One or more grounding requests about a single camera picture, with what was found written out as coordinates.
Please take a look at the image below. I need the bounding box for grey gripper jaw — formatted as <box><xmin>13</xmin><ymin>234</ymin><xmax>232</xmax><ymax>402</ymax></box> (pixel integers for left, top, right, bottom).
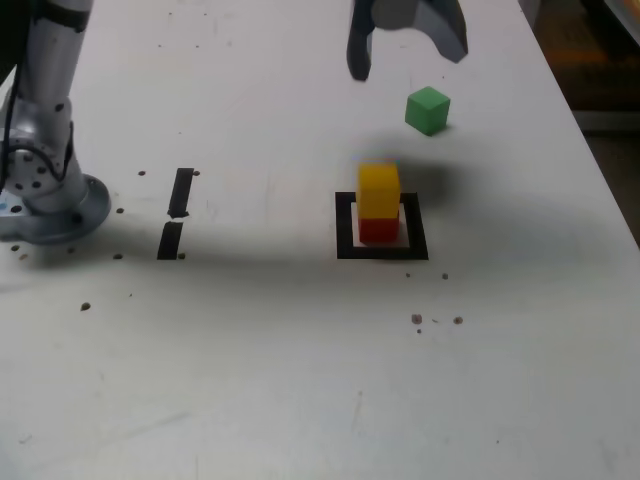
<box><xmin>411</xmin><ymin>0</ymin><xmax>470</xmax><ymax>65</ymax></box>
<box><xmin>346</xmin><ymin>0</ymin><xmax>417</xmax><ymax>82</ymax></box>

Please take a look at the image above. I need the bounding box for green cube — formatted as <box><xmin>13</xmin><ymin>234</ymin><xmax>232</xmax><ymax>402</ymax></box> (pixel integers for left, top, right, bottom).
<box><xmin>403</xmin><ymin>85</ymin><xmax>452</xmax><ymax>137</ymax></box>

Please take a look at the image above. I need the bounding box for yellow cube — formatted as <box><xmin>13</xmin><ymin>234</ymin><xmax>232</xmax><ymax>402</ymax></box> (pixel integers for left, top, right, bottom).
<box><xmin>356</xmin><ymin>162</ymin><xmax>402</xmax><ymax>220</ymax></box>

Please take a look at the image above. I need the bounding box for red cube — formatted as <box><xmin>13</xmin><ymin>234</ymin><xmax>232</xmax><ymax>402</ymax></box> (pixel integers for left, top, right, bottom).
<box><xmin>357</xmin><ymin>215</ymin><xmax>401</xmax><ymax>246</ymax></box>

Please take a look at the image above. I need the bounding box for black tape square outline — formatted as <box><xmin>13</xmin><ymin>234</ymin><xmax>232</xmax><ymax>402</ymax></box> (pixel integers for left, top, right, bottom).
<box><xmin>334</xmin><ymin>191</ymin><xmax>430</xmax><ymax>261</ymax></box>

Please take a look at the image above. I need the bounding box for grey metal bar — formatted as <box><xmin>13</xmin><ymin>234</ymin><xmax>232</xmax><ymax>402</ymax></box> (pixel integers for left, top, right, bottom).
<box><xmin>573</xmin><ymin>109</ymin><xmax>640</xmax><ymax>132</ymax></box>

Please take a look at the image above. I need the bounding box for black tape strip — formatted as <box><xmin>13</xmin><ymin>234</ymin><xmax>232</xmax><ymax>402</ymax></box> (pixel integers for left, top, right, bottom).
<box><xmin>156</xmin><ymin>167</ymin><xmax>195</xmax><ymax>261</ymax></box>

